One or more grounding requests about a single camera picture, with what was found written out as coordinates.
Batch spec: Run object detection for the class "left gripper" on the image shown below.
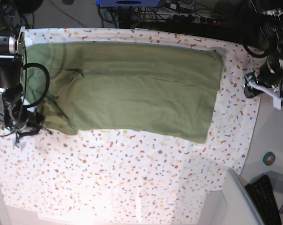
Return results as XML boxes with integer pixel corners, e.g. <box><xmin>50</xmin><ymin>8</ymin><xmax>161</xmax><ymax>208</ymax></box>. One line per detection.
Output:
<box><xmin>244</xmin><ymin>60</ymin><xmax>283</xmax><ymax>98</ymax></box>

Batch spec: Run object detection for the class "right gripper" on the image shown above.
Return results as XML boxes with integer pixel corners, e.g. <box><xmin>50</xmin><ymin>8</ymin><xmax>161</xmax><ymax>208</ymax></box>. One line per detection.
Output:
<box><xmin>3</xmin><ymin>110</ymin><xmax>44</xmax><ymax>133</ymax></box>

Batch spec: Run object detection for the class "green t-shirt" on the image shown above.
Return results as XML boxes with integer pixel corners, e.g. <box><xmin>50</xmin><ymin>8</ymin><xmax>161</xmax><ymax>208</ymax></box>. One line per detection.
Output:
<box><xmin>27</xmin><ymin>43</ymin><xmax>223</xmax><ymax>143</ymax></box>

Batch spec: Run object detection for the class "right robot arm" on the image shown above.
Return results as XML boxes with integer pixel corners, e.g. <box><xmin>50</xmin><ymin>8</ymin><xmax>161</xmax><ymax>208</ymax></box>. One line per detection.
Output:
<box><xmin>0</xmin><ymin>26</ymin><xmax>50</xmax><ymax>138</ymax></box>

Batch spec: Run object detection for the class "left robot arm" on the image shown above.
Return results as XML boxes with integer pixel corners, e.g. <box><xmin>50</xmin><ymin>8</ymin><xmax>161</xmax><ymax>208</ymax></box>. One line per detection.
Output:
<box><xmin>241</xmin><ymin>0</ymin><xmax>283</xmax><ymax>98</ymax></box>

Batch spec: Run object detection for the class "green tape roll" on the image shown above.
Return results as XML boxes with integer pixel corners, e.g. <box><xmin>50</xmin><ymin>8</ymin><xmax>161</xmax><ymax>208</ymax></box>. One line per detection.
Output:
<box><xmin>263</xmin><ymin>152</ymin><xmax>275</xmax><ymax>166</ymax></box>

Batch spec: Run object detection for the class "terrazzo patterned tablecloth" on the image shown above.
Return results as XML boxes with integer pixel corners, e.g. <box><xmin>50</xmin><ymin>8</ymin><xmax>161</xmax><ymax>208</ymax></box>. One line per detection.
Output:
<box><xmin>0</xmin><ymin>28</ymin><xmax>263</xmax><ymax>225</ymax></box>

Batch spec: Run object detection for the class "black keyboard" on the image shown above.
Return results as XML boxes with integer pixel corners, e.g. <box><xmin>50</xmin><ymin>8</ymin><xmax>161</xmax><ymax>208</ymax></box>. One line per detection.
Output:
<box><xmin>245</xmin><ymin>175</ymin><xmax>282</xmax><ymax>225</ymax></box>

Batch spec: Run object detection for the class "white monitor edge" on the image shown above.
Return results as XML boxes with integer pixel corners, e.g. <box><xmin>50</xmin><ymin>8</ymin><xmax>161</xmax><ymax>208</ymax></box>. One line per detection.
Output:
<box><xmin>222</xmin><ymin>169</ymin><xmax>264</xmax><ymax>225</ymax></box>

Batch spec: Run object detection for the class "blue box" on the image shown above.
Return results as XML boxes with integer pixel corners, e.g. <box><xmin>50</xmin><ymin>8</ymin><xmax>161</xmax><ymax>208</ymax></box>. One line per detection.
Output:
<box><xmin>95</xmin><ymin>0</ymin><xmax>166</xmax><ymax>7</ymax></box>

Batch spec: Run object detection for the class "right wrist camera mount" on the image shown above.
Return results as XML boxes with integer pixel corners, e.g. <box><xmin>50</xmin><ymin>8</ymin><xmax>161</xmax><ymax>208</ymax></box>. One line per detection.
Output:
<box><xmin>14</xmin><ymin>125</ymin><xmax>53</xmax><ymax>147</ymax></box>

